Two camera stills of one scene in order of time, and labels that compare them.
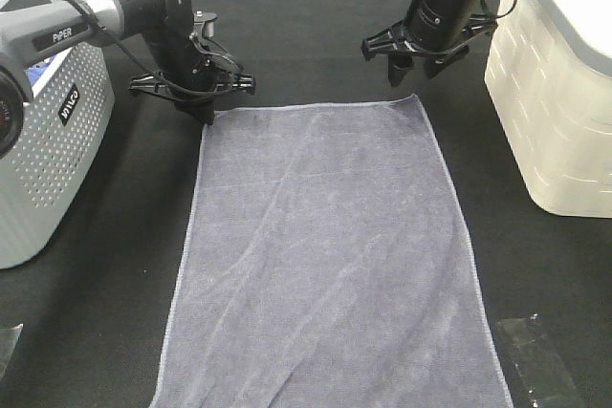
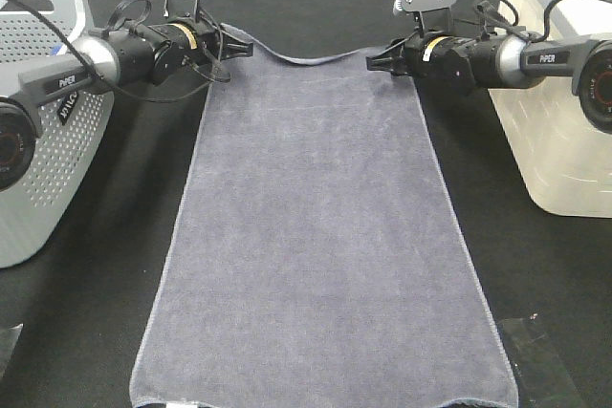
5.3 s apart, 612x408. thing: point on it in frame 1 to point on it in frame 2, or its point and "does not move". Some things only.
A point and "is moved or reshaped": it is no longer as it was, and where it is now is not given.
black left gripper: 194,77 to 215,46
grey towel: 323,266 is moved or reshaped
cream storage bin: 549,75 does not move
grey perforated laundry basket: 67,121 does not move
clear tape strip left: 9,336 does not move
